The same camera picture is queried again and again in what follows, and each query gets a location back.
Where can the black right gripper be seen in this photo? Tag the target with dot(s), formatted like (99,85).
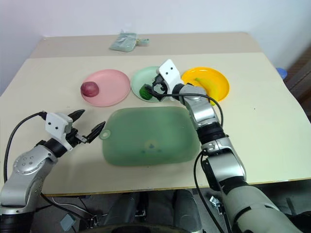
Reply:
(159,85)

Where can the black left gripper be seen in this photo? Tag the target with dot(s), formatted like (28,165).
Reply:
(75,138)

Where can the green vegetable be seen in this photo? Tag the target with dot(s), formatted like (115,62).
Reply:
(143,94)

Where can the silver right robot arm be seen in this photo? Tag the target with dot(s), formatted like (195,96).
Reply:
(226,165)

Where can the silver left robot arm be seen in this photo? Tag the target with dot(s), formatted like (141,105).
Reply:
(26,165)

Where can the light green round plate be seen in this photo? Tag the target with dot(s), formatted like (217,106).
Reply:
(141,76)

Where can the pink round plate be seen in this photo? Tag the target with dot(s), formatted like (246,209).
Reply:
(110,87)

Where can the yellow round plate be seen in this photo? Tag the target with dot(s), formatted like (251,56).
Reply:
(213,74)

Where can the dark red onion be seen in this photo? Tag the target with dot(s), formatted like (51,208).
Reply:
(89,89)

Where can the translucent green cutting board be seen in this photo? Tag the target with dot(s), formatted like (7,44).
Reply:
(148,131)

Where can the yellow banana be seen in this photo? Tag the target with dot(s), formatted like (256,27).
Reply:
(209,85)

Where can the crumpled plastic bag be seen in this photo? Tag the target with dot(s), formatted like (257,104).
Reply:
(122,42)

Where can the dark grey rounded shape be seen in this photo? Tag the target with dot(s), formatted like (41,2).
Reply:
(187,208)
(126,206)

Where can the small grey box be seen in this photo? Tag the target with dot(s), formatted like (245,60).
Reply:
(67,222)

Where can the white black connector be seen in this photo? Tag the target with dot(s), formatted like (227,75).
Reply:
(216,205)

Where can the blue round lid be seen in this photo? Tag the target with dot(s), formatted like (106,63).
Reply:
(281,72)

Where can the brown wooden furniture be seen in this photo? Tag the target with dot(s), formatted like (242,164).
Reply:
(300,72)

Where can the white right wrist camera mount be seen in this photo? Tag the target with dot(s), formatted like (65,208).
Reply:
(168,71)

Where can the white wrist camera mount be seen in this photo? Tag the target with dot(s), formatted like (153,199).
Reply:
(57,122)
(168,71)

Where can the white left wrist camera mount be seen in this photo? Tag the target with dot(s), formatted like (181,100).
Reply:
(57,122)

